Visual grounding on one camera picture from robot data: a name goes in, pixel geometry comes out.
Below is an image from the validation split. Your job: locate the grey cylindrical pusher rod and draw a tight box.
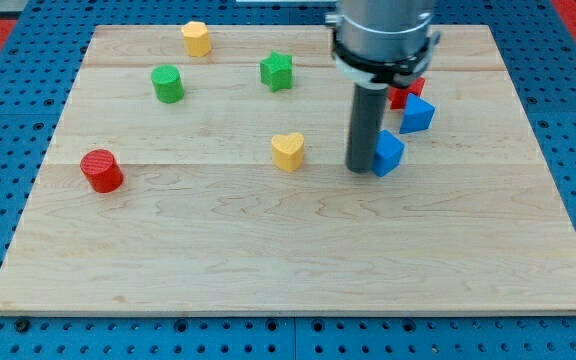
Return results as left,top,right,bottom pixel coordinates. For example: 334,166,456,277
345,85,388,173

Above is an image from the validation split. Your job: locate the blue cube block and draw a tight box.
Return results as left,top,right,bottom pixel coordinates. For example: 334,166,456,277
372,130,405,177

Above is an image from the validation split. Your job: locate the red block behind arm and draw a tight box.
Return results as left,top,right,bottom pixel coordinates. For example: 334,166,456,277
387,77,426,110

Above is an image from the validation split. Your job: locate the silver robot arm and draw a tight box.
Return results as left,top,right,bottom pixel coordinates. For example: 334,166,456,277
325,0,441,173

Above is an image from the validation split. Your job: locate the blue triangle block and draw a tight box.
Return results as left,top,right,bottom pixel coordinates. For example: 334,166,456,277
399,93,435,134

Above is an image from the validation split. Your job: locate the yellow heart block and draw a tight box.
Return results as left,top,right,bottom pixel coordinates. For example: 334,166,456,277
271,132,305,172

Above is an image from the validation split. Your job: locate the green star block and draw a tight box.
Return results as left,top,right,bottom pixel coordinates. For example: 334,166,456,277
260,51,293,92

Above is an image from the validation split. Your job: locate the light wooden board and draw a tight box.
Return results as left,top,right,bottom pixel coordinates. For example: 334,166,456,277
0,25,576,317

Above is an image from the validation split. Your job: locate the yellow hexagon block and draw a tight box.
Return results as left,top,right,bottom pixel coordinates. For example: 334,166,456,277
181,21,212,57

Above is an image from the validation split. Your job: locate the green cylinder block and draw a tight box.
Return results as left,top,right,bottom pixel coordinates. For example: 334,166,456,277
150,65,185,104

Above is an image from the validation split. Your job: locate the red cylinder block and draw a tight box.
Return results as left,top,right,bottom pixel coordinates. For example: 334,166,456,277
80,149,124,193

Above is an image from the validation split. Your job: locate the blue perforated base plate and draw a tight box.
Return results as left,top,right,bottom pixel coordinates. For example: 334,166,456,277
0,0,576,359

